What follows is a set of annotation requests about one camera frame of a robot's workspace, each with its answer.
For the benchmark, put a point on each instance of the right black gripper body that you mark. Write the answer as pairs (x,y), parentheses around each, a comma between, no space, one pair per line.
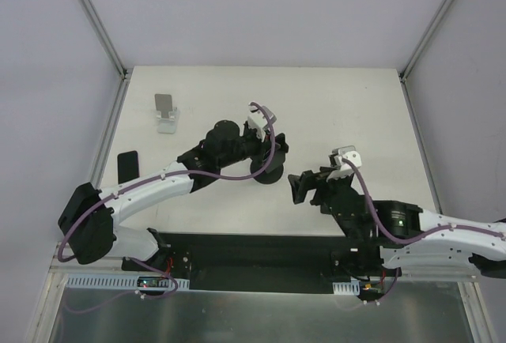
(319,188)

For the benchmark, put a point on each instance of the white cable duct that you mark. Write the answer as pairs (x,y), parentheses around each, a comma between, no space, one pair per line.
(355,287)
(126,282)

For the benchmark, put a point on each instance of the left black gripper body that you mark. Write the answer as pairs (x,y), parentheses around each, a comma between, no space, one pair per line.
(279,144)

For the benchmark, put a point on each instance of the white folding phone stand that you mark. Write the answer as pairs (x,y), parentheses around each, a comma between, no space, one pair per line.
(167,113)

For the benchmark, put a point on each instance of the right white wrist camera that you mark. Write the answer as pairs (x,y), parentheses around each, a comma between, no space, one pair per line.
(342,161)

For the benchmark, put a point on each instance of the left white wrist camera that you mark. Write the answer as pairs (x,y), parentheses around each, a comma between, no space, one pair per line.
(257,120)

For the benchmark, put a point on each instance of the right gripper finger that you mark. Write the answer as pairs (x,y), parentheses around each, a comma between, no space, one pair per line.
(311,180)
(298,195)

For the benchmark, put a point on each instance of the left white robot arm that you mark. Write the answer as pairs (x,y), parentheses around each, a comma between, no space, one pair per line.
(92,221)

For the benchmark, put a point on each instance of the right white cable duct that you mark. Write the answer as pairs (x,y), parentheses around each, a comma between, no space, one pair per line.
(355,287)

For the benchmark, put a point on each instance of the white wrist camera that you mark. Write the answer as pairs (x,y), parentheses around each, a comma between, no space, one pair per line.
(342,161)
(257,120)

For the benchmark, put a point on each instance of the left white cable duct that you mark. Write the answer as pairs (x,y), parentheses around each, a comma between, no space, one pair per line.
(126,282)

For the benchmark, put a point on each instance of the purple edged black phone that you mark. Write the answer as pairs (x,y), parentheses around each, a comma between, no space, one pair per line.
(127,166)

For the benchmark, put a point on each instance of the black round base phone stand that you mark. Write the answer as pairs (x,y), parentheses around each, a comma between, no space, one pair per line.
(271,175)

